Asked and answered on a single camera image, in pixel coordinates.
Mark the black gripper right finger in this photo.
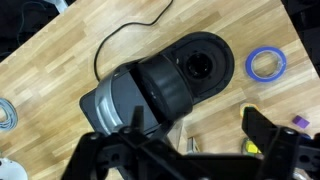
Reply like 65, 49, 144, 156
242, 107, 320, 180

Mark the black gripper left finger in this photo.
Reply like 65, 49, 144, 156
61, 105, 188, 180

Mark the black Keurig coffee maker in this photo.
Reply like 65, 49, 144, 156
79, 31, 236, 138

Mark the glass jar of coloured cubes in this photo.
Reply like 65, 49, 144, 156
240, 136, 268, 158

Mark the purple cube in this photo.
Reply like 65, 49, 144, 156
292, 115, 311, 130

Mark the clear water tank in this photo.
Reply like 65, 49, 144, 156
79, 90, 108, 134

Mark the blue masking tape roll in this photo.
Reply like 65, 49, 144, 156
245, 46, 288, 84

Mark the clear tape roll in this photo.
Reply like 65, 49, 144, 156
0, 97, 20, 132

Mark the black power cord with plug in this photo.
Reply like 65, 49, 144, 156
93, 0, 175, 83

